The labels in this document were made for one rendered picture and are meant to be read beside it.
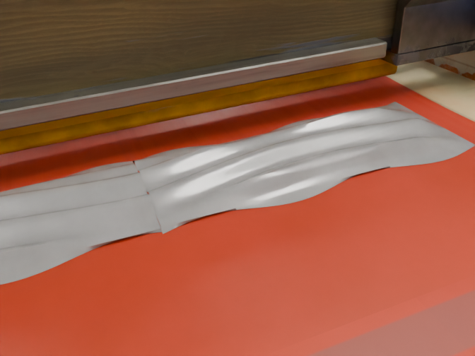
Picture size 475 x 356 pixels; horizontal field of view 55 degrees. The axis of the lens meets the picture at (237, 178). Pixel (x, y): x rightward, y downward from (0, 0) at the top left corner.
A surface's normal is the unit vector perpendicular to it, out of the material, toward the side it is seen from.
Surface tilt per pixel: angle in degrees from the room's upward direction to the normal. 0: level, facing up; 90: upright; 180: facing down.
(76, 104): 90
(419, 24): 90
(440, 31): 90
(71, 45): 90
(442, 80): 0
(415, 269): 0
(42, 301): 0
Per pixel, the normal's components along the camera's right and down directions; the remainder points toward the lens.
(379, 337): -0.05, -0.84
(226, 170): 0.27, -0.52
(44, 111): 0.37, 0.48
